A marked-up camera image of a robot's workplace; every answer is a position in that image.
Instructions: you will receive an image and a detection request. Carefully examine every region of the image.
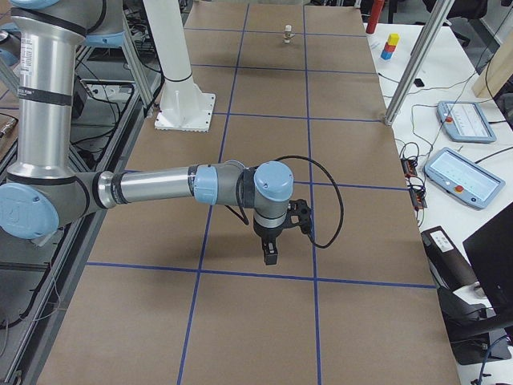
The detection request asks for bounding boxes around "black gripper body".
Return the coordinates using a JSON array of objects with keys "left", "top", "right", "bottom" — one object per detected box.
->
[{"left": 253, "top": 219, "right": 289, "bottom": 249}]

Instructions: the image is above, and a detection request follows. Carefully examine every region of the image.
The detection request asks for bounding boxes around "white brass PPR pipe fitting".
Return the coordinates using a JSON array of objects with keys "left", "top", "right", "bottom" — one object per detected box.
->
[{"left": 283, "top": 24, "right": 295, "bottom": 44}]

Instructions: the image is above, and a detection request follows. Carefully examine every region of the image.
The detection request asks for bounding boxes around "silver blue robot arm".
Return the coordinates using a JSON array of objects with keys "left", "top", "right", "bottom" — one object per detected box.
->
[{"left": 1, "top": 1, "right": 293, "bottom": 265}]

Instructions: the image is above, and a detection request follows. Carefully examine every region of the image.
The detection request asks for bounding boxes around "orange black electronics board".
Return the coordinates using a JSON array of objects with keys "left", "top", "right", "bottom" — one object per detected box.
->
[{"left": 400, "top": 158, "right": 418, "bottom": 178}]

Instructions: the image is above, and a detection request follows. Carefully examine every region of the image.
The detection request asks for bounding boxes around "black box with label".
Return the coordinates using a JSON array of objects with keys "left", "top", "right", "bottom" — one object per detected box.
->
[{"left": 421, "top": 226, "right": 478, "bottom": 290}]

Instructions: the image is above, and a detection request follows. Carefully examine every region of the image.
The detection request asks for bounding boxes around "lower teach pendant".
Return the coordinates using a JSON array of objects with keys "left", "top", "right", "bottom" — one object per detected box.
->
[{"left": 424, "top": 148, "right": 506, "bottom": 209}]

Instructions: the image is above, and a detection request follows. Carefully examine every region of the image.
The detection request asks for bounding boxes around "teach pendant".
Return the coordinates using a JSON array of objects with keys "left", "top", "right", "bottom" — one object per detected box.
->
[
  {"left": 437, "top": 101, "right": 497, "bottom": 144},
  {"left": 424, "top": 148, "right": 506, "bottom": 209}
]

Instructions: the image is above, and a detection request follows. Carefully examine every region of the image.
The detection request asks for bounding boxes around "blue cube block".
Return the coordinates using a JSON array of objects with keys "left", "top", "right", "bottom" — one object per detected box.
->
[{"left": 380, "top": 50, "right": 393, "bottom": 60}]

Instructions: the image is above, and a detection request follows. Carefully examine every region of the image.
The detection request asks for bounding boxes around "black monitor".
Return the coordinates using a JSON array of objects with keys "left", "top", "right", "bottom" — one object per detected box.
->
[{"left": 463, "top": 204, "right": 512, "bottom": 313}]

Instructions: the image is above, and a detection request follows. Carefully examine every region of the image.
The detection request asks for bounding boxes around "red cube block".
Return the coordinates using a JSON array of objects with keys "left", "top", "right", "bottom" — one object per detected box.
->
[{"left": 383, "top": 43, "right": 396, "bottom": 54}]

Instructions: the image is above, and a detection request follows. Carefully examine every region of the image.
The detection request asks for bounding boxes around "upper teach pendant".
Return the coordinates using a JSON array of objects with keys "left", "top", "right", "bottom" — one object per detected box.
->
[{"left": 437, "top": 101, "right": 497, "bottom": 144}]

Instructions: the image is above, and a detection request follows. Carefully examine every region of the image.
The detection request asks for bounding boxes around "yellow cube block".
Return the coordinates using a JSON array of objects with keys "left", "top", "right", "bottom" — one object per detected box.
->
[{"left": 387, "top": 33, "right": 400, "bottom": 47}]

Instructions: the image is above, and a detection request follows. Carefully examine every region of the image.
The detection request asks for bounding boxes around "red cylinder bottle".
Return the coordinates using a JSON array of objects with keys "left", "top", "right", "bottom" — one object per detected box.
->
[{"left": 366, "top": 0, "right": 385, "bottom": 34}]

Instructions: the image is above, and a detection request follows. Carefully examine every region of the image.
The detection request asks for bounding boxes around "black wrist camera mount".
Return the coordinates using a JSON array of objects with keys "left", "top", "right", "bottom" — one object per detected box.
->
[{"left": 287, "top": 199, "right": 313, "bottom": 237}]

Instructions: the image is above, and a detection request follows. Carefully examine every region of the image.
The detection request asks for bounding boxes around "black camera cable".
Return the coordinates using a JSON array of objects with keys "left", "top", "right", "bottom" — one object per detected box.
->
[{"left": 276, "top": 155, "right": 345, "bottom": 249}]

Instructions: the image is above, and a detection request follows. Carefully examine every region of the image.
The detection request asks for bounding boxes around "white camera stand column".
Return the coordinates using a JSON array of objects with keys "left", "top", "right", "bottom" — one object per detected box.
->
[{"left": 143, "top": 0, "right": 216, "bottom": 132}]

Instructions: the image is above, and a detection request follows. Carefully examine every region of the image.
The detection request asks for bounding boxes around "aluminium frame post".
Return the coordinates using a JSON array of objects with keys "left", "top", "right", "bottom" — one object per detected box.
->
[{"left": 383, "top": 0, "right": 454, "bottom": 126}]

